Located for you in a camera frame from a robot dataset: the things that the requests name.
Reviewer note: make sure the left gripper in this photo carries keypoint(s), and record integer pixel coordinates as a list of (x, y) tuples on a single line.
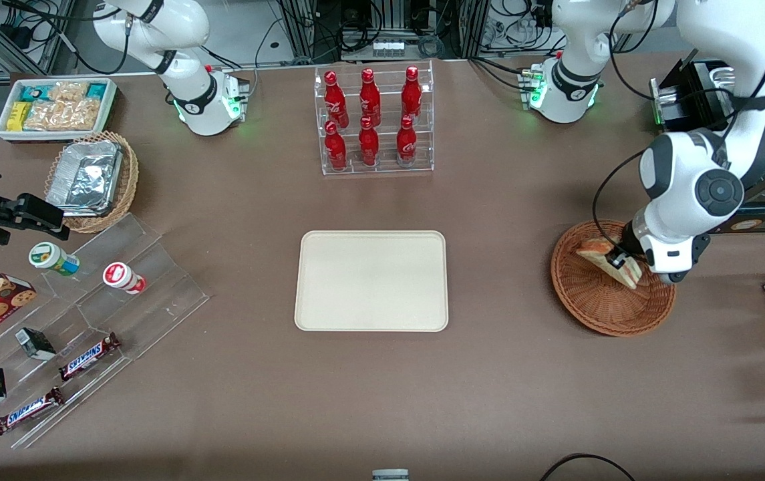
[(626, 242)]

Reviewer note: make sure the triangular sandwich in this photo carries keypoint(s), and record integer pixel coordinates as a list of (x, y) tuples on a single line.
[(596, 250)]

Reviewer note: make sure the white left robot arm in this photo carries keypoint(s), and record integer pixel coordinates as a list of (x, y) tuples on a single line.
[(723, 40)]

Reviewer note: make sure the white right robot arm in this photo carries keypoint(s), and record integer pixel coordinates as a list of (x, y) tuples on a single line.
[(185, 27)]

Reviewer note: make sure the brown round wicker basket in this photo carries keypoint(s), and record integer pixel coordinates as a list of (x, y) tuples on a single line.
[(596, 307)]

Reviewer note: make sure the light oval wicker basket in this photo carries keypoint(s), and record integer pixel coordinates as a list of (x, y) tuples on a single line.
[(129, 180)]

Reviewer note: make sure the cream plastic tray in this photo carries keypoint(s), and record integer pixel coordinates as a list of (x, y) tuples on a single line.
[(369, 284)]

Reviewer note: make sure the green lid yoghurt cup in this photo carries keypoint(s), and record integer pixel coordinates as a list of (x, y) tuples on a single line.
[(51, 257)]

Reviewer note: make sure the aluminium foil container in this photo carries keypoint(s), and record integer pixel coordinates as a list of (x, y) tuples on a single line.
[(85, 177)]

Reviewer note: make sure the white snack bin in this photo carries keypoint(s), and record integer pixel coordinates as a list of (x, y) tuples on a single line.
[(55, 135)]

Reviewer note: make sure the red lid yoghurt cup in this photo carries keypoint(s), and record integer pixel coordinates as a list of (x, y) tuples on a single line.
[(121, 276)]

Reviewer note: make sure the large clear cracker bag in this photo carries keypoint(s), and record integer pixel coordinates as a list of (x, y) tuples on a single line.
[(65, 115)]

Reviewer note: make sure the yellow snack packet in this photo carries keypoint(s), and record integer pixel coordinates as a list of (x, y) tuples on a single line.
[(18, 117)]

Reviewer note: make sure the small black box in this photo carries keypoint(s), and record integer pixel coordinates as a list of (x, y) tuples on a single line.
[(36, 343)]

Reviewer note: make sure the clear acrylic stepped display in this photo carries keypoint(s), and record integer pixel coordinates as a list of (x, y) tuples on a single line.
[(155, 294)]

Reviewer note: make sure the teal snack packet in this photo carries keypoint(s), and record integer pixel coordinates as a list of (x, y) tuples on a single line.
[(96, 90), (33, 92)]

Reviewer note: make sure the small clear cracker bag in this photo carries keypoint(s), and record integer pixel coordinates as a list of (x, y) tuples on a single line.
[(68, 92)]

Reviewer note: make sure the snickers chocolate bar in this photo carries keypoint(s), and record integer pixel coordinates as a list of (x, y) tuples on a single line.
[(28, 410), (88, 356)]

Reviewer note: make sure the red cola bottle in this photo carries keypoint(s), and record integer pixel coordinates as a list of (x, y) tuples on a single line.
[(334, 100), (369, 97), (369, 147), (411, 93), (407, 143), (335, 150)]

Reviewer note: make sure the clear acrylic bottle rack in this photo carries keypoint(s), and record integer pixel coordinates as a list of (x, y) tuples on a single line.
[(382, 170)]

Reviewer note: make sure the white power strip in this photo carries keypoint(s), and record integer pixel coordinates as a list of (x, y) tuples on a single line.
[(387, 47)]

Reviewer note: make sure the grey metal block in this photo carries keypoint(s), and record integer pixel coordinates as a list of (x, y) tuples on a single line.
[(390, 475)]

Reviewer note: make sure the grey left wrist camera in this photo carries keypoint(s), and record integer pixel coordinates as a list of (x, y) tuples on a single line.
[(699, 254)]

